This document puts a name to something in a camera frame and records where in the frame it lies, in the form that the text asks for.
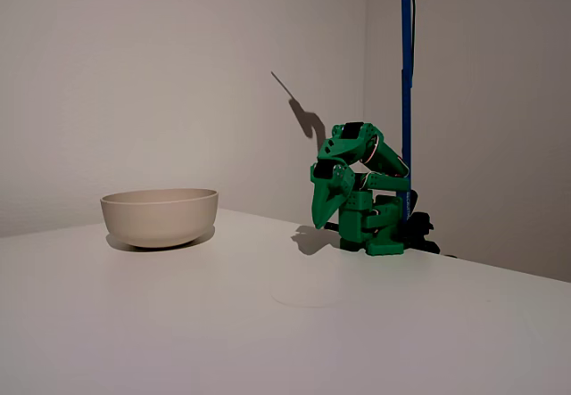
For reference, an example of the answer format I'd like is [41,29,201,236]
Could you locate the beige bowl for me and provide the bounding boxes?
[99,187,220,250]

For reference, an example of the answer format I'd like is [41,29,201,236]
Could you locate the blue camera pole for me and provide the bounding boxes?
[395,0,417,226]

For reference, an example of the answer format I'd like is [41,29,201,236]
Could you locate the black pole cable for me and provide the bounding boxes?
[409,0,419,89]

